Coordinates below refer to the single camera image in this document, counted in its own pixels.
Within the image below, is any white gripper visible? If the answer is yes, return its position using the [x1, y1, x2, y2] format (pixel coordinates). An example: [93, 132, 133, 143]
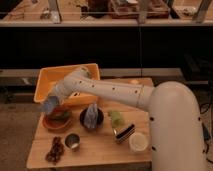
[49, 82, 71, 106]

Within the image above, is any blue sponge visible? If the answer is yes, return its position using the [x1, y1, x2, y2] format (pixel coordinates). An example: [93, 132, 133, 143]
[41, 96, 60, 115]

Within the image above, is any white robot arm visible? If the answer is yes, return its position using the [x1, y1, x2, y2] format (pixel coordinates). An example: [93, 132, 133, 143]
[50, 67, 206, 171]

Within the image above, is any green vegetable in bowl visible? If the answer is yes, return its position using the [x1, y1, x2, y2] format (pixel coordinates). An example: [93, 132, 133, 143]
[50, 109, 72, 121]

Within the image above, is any red bowl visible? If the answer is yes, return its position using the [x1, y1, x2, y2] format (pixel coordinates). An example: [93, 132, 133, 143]
[42, 106, 72, 132]

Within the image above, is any black bowl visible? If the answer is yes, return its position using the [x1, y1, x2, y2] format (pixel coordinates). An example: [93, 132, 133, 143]
[79, 108, 104, 130]

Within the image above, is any yellow plastic bin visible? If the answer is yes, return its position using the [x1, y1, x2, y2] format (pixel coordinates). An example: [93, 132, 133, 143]
[34, 65, 98, 106]

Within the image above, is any grey crumpled cloth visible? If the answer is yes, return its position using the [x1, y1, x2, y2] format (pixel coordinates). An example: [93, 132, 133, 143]
[84, 103, 98, 129]

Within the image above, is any small metal cup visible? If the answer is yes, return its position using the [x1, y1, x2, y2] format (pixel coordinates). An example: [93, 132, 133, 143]
[65, 133, 80, 150]

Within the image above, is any wooden table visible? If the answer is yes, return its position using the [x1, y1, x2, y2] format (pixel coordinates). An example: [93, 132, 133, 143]
[26, 77, 155, 170]

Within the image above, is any brown dried item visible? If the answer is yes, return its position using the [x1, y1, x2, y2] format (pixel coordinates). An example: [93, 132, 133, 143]
[45, 137, 64, 164]

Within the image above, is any white cup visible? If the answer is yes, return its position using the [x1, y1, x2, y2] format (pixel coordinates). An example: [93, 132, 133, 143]
[129, 132, 149, 153]

